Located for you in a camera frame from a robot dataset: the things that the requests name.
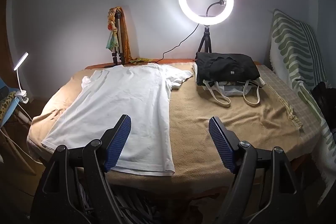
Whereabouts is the beige blanket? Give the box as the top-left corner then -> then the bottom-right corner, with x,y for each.
26,61 -> 302,188

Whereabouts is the white t-shirt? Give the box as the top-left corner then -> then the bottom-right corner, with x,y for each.
41,63 -> 194,177

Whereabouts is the orange scarf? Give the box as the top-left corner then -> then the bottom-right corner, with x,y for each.
115,6 -> 158,65

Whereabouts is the black folded garment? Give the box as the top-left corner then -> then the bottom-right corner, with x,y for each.
196,51 -> 261,86

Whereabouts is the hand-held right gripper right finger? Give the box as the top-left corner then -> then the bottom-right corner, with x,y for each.
208,116 -> 309,224

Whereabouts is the black power cable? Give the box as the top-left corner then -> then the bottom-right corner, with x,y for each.
157,23 -> 199,64

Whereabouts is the green striped pillow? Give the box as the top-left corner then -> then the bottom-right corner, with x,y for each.
269,9 -> 336,203

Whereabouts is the checkered cloth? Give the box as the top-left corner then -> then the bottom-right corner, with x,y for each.
256,64 -> 326,161

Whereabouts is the white lamp cable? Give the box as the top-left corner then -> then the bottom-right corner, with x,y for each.
0,102 -> 42,165

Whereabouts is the white clip lamp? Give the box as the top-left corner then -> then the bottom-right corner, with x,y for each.
13,52 -> 33,105

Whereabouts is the dark cloth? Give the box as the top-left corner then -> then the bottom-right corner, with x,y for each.
311,81 -> 336,130

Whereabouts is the blue chair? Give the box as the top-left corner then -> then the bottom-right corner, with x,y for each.
0,77 -> 37,176

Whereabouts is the floral patterned cloth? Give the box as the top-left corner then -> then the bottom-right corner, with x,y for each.
105,7 -> 118,52

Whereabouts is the leopard print cushion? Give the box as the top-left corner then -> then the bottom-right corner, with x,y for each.
0,91 -> 17,122

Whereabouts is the cream tote bag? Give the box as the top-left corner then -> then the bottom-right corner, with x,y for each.
193,63 -> 267,106

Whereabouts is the black gooseneck phone holder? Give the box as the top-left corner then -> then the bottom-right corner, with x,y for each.
206,0 -> 227,17

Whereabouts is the folded silver tripod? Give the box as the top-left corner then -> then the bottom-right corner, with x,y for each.
112,10 -> 126,65

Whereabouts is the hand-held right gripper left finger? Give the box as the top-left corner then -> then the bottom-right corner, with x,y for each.
30,114 -> 132,224

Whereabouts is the bundle of grey cables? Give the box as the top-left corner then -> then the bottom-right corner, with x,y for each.
76,169 -> 189,224

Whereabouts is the black ring light tripod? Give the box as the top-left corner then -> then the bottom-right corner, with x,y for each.
197,25 -> 213,54

